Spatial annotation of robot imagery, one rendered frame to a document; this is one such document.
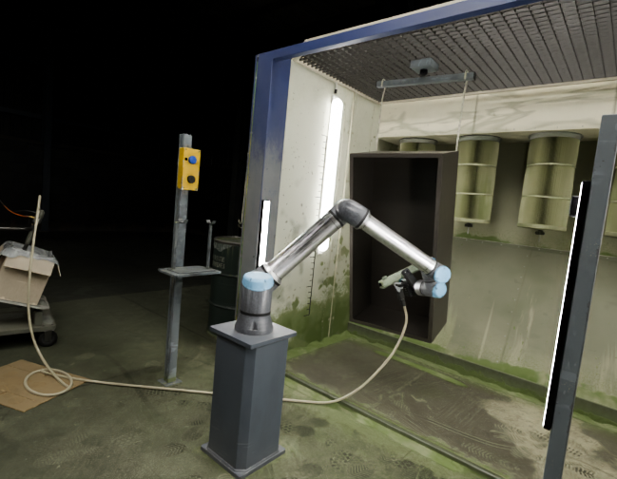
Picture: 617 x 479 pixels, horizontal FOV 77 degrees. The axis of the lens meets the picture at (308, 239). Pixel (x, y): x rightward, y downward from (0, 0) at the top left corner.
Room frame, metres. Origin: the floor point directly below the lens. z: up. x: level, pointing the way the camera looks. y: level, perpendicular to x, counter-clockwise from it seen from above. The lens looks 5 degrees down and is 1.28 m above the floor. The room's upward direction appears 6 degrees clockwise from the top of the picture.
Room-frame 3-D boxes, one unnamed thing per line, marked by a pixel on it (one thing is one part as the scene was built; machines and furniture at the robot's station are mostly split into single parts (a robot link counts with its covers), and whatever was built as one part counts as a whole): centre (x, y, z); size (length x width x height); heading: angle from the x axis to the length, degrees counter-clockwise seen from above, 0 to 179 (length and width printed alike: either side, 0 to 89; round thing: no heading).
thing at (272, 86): (2.83, 0.37, 1.14); 0.18 x 0.18 x 2.29; 50
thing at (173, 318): (2.49, 0.84, 0.82); 0.06 x 0.06 x 1.64; 50
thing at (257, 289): (1.86, 0.22, 0.83); 0.17 x 0.15 x 0.18; 5
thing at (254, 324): (1.85, 0.22, 0.69); 0.19 x 0.19 x 0.10
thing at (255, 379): (1.85, 0.22, 0.32); 0.31 x 0.31 x 0.64; 50
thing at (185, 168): (2.46, 0.79, 1.42); 0.12 x 0.06 x 0.26; 140
